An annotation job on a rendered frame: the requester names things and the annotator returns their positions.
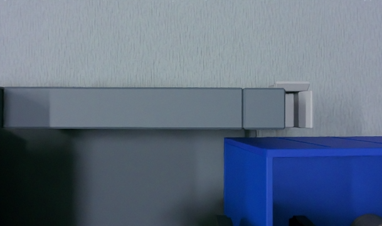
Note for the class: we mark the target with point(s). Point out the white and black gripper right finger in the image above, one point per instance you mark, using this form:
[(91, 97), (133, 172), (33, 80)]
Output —
[(300, 220)]

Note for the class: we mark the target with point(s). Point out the blue bin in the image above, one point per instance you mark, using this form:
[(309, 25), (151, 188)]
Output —
[(262, 187)]

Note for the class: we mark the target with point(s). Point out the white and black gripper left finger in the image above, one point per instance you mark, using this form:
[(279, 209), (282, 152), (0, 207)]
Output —
[(222, 220)]

